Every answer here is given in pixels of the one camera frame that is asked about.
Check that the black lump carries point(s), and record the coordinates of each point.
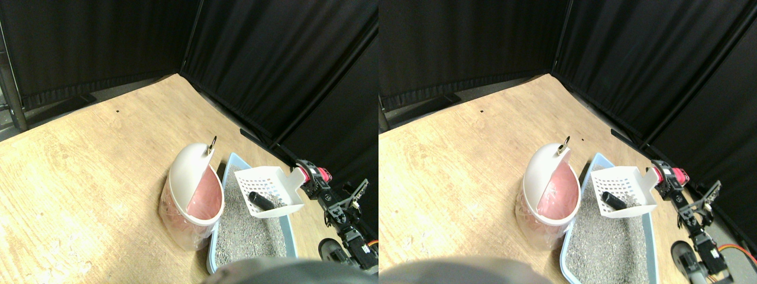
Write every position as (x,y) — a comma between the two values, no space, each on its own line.
(260,201)
(615,201)

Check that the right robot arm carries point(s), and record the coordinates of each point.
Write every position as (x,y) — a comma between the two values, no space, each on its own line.
(352,236)
(707,248)

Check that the curtain stand foot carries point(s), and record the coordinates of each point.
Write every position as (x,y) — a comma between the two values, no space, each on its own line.
(258,138)
(628,139)

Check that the blue litter tray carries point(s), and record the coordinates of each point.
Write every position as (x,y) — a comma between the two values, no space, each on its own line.
(609,242)
(248,236)

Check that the white bin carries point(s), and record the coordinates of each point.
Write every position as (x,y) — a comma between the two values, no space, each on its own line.
(189,165)
(544,165)

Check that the curtain stand pole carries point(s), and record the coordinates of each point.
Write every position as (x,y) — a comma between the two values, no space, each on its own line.
(15,89)

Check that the black bracket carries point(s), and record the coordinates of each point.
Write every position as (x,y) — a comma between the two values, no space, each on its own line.
(711,194)
(358,190)

